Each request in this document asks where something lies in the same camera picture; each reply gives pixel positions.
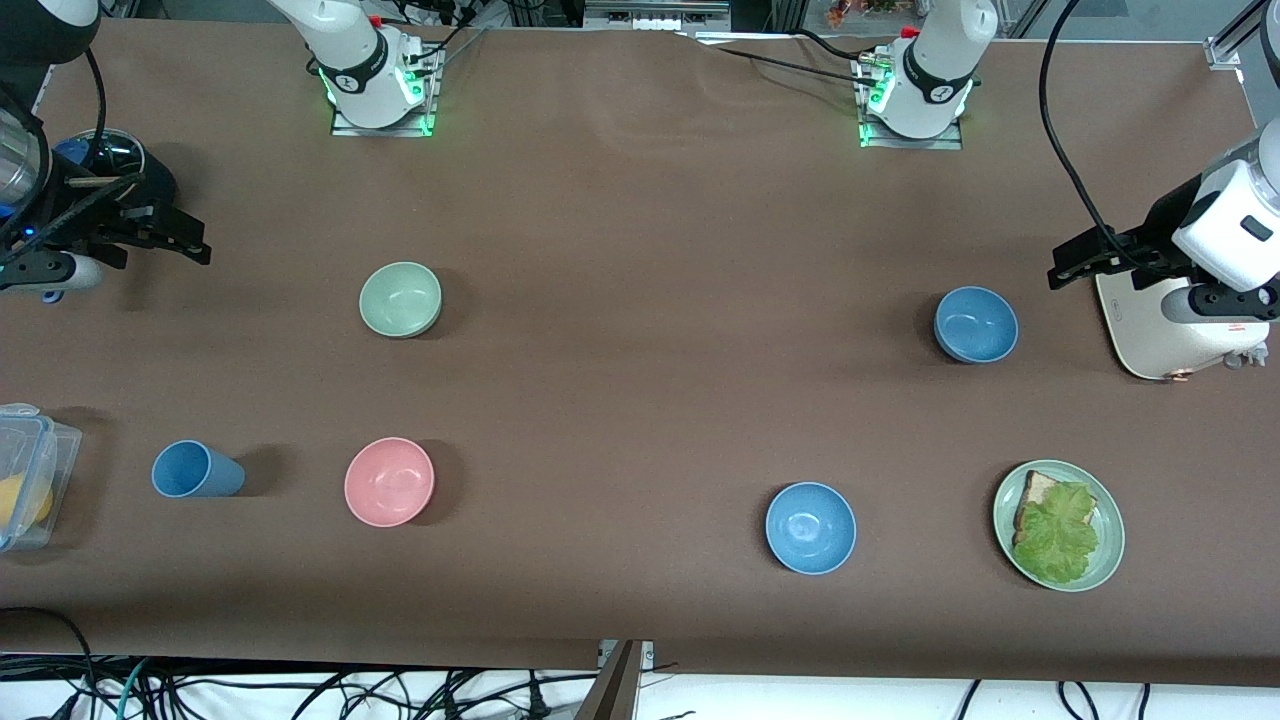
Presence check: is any black cable on table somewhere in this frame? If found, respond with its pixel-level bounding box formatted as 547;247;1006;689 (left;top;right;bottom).
680;28;881;83

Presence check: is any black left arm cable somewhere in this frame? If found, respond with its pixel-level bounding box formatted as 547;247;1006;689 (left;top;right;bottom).
1038;0;1166;273

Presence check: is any bread slice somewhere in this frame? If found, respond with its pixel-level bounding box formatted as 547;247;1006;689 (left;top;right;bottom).
1014;470;1076;546

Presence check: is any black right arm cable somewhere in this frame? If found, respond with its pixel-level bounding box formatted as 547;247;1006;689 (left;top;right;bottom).
84;45;109;176

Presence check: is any blue bowl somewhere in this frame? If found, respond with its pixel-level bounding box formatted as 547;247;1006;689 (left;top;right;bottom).
933;286;1020;365
765;482;858;576

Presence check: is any yellow food piece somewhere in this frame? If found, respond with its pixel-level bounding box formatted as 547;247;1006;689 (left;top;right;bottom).
0;475;53;529

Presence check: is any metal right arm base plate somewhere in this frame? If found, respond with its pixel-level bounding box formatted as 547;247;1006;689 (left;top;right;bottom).
330;75;439;138

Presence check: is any cream white toaster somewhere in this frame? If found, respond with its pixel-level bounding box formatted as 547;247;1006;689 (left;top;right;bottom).
1095;270;1271;382

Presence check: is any black looped floor cable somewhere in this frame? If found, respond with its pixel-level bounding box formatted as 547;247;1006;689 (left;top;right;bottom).
0;606;101;720

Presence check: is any brown table cover sheet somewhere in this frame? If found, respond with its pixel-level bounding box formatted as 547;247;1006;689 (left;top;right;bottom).
0;18;1280;689

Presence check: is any green lettuce leaf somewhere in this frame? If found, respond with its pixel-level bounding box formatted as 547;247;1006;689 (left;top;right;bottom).
1012;482;1100;586

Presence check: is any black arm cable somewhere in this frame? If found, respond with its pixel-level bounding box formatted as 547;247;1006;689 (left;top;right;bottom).
84;45;109;176
1038;0;1166;273

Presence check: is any green bowl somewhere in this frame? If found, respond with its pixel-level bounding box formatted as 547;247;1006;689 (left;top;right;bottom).
359;261;443;340

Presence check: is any blue cup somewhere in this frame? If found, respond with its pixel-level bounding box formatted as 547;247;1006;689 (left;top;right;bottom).
151;440;246;499

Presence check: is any aluminium corner profile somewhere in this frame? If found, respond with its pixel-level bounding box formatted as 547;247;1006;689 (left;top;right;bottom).
1204;0;1280;71

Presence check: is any teal cable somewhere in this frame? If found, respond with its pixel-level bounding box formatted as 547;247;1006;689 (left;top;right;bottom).
113;655;153;720

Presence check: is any pink bowl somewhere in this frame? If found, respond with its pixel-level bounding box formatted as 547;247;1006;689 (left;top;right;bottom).
344;437;436;528

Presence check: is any clear plastic food container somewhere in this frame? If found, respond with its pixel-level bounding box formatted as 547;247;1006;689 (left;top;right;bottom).
0;403;83;553

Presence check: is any green plate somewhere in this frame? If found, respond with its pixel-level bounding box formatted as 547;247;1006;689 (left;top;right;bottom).
992;459;1127;593

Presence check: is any metal table edge bracket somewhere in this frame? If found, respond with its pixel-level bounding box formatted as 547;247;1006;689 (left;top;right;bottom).
575;640;657;720

